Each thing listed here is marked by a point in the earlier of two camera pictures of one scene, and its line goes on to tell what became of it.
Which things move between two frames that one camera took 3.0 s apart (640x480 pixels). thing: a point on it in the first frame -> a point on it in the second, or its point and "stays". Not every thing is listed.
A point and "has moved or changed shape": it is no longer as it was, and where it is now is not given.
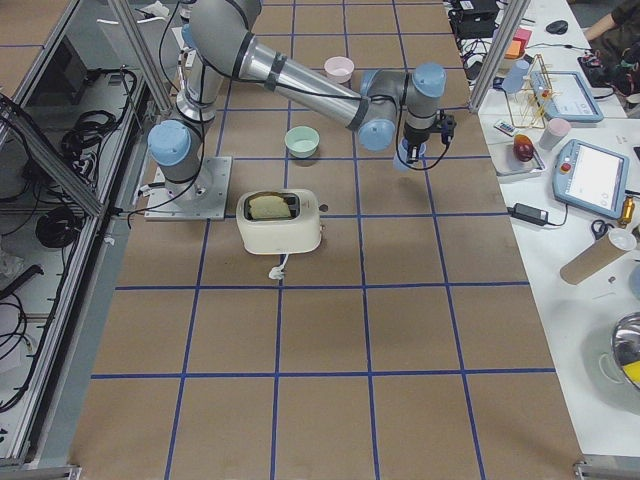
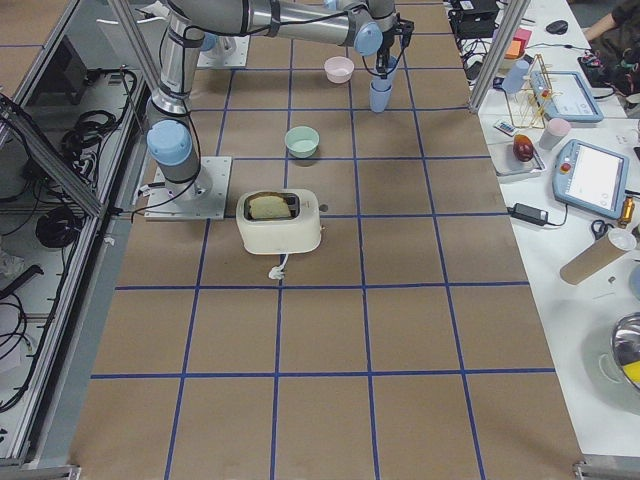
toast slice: [268, 207] stays
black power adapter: [529, 214] stays
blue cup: [398, 165] has moved or changed shape
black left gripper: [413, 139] -> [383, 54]
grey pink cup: [557, 129] stays
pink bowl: [339, 69] stays
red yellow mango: [523, 147] stays
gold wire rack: [528, 105] stays
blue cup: [403, 149] -> [392, 66]
